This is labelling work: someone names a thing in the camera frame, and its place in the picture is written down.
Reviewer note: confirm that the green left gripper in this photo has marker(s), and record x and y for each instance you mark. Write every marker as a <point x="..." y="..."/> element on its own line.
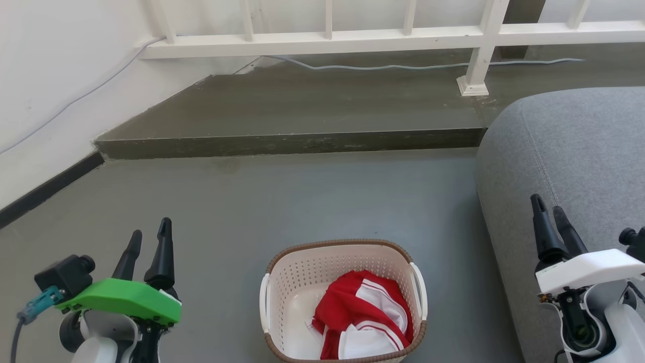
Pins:
<point x="121" y="300"/>

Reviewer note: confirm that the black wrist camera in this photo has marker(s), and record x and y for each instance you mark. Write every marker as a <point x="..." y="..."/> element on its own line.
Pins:
<point x="63" y="275"/>
<point x="636" y="242"/>

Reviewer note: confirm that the red and white garment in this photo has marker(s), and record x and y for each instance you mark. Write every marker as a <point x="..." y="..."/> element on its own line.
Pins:
<point x="347" y="302"/>

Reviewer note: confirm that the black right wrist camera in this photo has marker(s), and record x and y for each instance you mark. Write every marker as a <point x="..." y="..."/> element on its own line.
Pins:
<point x="636" y="242"/>

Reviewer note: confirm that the white railing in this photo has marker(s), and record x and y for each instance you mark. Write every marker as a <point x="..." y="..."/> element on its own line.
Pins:
<point x="312" y="43"/>

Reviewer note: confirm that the cream laundry basket brown rim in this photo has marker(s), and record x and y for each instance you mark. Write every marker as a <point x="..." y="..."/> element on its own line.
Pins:
<point x="297" y="287"/>

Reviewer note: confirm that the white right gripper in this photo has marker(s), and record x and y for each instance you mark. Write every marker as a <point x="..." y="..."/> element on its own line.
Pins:
<point x="589" y="269"/>

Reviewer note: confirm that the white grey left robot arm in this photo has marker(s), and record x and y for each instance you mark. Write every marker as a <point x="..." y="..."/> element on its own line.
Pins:
<point x="103" y="338"/>

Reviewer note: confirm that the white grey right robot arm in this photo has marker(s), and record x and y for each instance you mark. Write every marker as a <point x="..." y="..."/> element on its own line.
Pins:
<point x="622" y="327"/>

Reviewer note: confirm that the dark brown post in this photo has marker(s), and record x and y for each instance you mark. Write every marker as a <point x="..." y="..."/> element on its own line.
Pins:
<point x="521" y="12"/>

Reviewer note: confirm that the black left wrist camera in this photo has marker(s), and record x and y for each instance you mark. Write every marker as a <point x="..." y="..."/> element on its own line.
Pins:
<point x="63" y="275"/>

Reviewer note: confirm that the black baseboard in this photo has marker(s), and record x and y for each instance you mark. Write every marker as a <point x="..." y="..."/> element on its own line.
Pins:
<point x="45" y="190"/>

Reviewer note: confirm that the grey fabric sofa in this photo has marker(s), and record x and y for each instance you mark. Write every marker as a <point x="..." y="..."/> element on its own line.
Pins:
<point x="569" y="151"/>

